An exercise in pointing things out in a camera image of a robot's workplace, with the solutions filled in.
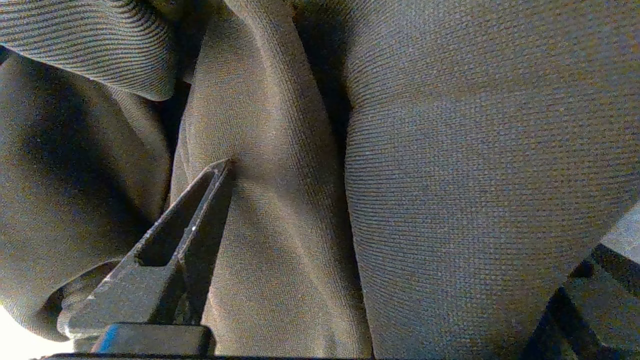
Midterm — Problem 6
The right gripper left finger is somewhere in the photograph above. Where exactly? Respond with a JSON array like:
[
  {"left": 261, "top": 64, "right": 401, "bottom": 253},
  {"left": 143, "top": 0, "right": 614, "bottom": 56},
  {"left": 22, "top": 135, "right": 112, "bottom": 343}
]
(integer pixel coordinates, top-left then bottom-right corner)
[{"left": 57, "top": 159, "right": 235, "bottom": 355}]

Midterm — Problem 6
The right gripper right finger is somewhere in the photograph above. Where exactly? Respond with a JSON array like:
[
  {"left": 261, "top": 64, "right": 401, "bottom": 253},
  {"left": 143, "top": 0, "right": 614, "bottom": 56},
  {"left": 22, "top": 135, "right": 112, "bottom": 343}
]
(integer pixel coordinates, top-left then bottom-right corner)
[{"left": 520, "top": 244, "right": 640, "bottom": 360}]

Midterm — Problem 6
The black zip hoodie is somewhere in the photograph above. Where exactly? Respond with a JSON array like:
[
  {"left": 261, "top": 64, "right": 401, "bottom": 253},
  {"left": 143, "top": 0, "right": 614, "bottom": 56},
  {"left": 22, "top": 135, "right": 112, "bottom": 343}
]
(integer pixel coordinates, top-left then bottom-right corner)
[{"left": 0, "top": 0, "right": 640, "bottom": 360}]

